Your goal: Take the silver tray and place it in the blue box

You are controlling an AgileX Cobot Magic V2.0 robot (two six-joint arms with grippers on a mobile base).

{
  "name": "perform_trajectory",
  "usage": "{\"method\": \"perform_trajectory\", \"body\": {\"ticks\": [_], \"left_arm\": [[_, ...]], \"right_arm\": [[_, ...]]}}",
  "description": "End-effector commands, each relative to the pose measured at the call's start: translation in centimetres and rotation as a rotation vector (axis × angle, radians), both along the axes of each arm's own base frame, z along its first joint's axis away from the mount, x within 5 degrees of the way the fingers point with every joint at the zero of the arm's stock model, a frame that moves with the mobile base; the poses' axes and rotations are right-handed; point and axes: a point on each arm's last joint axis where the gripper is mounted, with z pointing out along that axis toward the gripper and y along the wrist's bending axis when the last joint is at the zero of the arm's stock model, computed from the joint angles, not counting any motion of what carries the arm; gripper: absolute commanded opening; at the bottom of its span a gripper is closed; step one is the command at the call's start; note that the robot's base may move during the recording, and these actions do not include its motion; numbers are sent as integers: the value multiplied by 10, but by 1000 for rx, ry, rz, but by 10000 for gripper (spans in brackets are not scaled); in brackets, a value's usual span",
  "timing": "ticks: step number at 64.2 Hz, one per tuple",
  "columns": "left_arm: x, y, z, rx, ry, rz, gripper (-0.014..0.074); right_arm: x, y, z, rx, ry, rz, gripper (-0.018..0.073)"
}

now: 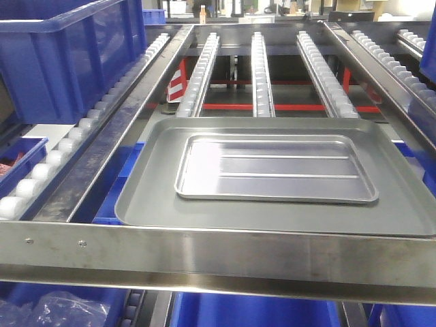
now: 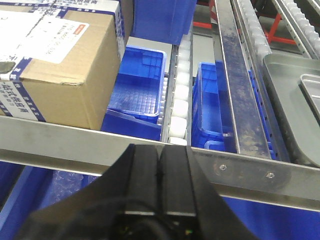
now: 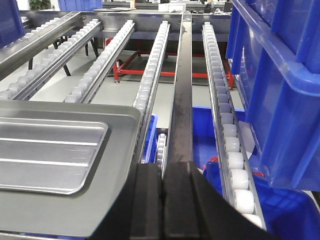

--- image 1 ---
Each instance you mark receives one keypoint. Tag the large grey metal tray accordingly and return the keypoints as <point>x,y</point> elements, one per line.
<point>405,206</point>

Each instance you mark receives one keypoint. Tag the steel divider rail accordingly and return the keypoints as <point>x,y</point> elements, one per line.
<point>80,188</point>
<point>396,97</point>

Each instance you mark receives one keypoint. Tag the left steel divider rail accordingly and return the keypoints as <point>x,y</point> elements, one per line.
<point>80,188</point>

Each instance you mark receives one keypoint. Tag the right white roller track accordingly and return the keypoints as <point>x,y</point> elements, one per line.
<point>418,90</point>

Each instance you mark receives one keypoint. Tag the large blue plastic bin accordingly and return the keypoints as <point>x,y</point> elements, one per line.
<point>59,58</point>

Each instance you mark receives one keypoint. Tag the left white roller track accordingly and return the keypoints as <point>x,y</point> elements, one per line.
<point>32,185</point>

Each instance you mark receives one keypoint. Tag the clear plastic bag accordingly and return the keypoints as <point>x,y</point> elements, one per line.
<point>57,308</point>

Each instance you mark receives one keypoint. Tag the small blue parts bin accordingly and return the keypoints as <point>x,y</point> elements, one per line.
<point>21,156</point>

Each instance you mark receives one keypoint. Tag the right steel divider rail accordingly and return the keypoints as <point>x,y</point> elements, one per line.
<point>396,97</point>

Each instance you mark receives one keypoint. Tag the middle white roller track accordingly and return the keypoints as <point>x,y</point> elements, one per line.
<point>263,104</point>

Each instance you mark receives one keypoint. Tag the stainless steel front rail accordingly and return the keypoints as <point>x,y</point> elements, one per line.
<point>298,265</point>

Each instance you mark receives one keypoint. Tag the lower blue bin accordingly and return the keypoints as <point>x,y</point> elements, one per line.
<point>202,309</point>

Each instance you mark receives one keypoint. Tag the white roller track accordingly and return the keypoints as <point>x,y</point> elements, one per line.
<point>332,95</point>
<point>263,104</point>
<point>32,185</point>
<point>418,90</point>
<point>193,99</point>

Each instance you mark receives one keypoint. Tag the small silver metal tray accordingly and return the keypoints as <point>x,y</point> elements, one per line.
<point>322,168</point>

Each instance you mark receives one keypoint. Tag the red steel frame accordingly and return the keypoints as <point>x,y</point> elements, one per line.
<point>178,85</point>

